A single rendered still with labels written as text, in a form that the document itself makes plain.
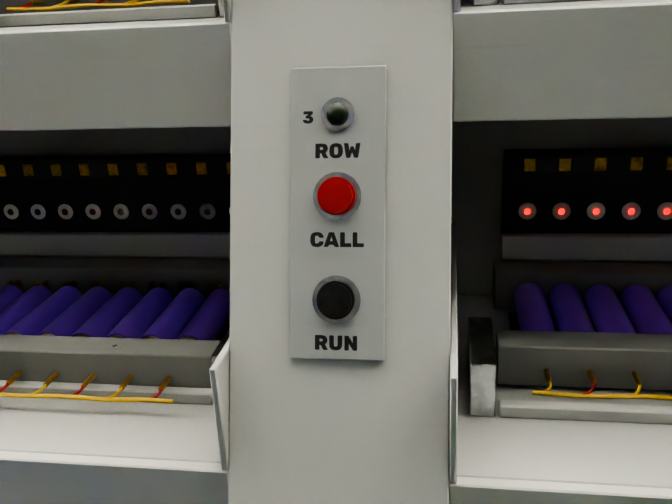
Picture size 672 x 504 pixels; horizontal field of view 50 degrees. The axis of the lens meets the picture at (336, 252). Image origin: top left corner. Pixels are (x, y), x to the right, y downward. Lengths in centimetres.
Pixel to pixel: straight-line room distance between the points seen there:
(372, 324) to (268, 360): 5
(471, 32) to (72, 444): 26
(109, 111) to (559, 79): 20
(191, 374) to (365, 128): 15
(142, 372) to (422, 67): 20
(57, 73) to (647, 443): 31
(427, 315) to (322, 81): 11
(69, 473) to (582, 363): 25
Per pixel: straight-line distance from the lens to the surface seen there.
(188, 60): 34
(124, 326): 42
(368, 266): 30
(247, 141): 31
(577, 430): 35
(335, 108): 30
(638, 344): 38
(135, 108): 35
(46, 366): 41
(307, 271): 30
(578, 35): 32
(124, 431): 37
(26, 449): 37
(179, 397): 38
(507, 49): 32
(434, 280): 30
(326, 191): 30
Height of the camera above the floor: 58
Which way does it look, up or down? level
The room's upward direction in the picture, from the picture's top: straight up
